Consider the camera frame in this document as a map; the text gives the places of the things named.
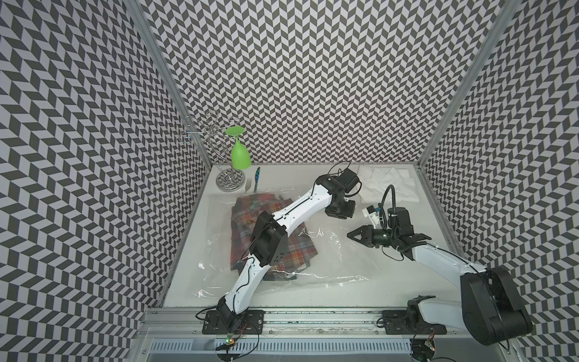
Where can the aluminium frame corner post left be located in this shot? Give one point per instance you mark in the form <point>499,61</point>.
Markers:
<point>135,11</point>

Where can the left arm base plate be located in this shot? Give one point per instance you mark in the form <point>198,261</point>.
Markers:
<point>233,322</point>

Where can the clear plastic vacuum bag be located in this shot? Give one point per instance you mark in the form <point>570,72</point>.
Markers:
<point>320,262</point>

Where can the green plastic wine glass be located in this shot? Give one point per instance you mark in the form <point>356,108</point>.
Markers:
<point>240,156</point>

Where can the right electronics board with wires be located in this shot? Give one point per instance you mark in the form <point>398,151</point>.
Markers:
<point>424,349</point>

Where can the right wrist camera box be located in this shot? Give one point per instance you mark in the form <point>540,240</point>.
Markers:
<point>374,215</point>

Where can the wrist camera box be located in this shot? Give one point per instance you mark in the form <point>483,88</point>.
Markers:
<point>351,182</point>
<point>374,215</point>

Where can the aluminium front rail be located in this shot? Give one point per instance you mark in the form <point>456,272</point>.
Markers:
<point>280,322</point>

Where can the aluminium frame corner post right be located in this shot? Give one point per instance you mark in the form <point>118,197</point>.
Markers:
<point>498,28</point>

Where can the white shirt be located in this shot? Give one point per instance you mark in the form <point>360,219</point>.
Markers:
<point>375,180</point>

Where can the blue green pen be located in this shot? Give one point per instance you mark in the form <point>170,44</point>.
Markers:
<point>256,179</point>

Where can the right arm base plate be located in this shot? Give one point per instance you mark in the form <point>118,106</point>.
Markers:
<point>401,322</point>

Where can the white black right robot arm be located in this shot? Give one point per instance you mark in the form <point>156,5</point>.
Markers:
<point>490,308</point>

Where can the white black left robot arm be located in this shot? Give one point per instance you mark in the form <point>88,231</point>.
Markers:
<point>331,193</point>

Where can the aluminium frame corner post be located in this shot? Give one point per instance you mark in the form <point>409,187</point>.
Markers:
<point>135,11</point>
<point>498,28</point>

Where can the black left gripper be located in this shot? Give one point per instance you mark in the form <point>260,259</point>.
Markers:
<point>349,213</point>

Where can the left electronics board with wires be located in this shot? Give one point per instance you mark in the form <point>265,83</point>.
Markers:
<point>224,351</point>

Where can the aluminium frame right floor rail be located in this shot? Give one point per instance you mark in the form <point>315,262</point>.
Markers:
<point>443,222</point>

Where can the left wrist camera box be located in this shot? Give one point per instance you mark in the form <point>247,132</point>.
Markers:
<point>351,182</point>

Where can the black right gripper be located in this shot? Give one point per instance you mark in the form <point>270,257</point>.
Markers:
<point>366,233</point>

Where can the electronics board with wires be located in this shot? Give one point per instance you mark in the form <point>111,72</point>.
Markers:
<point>424,349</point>
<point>224,351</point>

